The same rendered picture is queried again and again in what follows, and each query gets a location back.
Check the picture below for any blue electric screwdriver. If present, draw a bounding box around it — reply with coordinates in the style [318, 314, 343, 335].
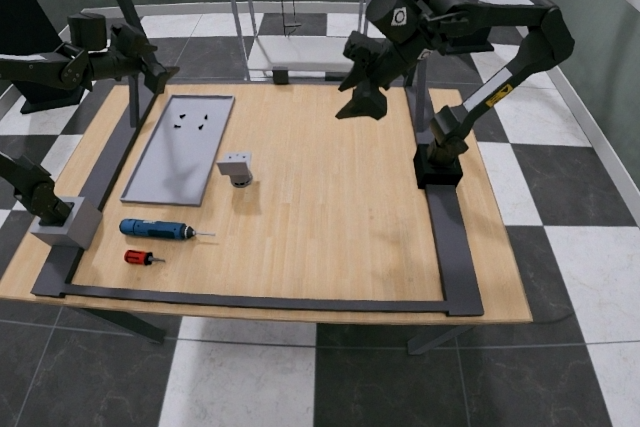
[119, 218, 216, 240]

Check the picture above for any red screwdriver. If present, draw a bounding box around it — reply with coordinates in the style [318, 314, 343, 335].
[124, 250, 166, 266]

